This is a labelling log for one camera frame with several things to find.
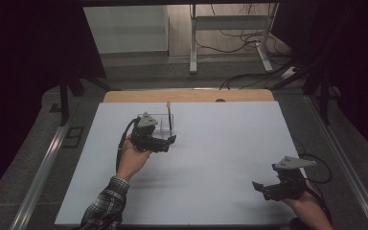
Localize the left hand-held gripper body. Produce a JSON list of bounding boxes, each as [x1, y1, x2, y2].
[[130, 111, 159, 153]]

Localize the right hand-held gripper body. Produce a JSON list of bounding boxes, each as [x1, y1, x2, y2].
[[271, 155, 318, 202]]

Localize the clear plastic organizer box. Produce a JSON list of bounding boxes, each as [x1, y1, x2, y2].
[[136, 112, 176, 142]]

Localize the blue-handled makeup brush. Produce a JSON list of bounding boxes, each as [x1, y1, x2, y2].
[[166, 101, 173, 131]]

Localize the person's left hand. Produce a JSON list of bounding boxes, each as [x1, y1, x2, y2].
[[115, 133, 153, 183]]

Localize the person's right hand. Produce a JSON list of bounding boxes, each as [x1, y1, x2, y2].
[[281, 181, 334, 230]]

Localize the wooden table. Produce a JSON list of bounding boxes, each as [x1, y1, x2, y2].
[[103, 88, 276, 104]]

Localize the white table sheet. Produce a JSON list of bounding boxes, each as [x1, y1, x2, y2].
[[55, 101, 301, 226]]

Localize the dark floor socket plate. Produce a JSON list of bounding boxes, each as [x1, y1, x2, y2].
[[61, 126, 85, 150]]

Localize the black stand legs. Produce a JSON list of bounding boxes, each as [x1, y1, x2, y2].
[[268, 58, 344, 127], [57, 72, 123, 127]]

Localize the white metal stand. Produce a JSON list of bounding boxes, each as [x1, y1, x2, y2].
[[189, 3, 281, 76]]

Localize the white power strip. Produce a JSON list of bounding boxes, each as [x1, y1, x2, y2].
[[280, 65, 302, 81]]

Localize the white panel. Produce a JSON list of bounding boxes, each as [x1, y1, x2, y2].
[[82, 5, 171, 56]]

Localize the black curtain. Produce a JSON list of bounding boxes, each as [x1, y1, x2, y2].
[[0, 0, 107, 206], [270, 0, 368, 167]]

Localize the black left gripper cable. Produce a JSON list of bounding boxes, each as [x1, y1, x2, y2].
[[115, 117, 141, 173]]

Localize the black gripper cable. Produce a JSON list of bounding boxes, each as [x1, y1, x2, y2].
[[115, 117, 141, 173], [295, 152, 334, 228]]

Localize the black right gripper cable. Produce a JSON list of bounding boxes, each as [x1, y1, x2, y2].
[[295, 152, 334, 228]]

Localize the aluminium rail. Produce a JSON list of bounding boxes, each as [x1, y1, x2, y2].
[[9, 124, 72, 230], [304, 95, 368, 230]]

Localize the black floor cables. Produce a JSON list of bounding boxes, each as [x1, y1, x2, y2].
[[194, 3, 301, 91]]

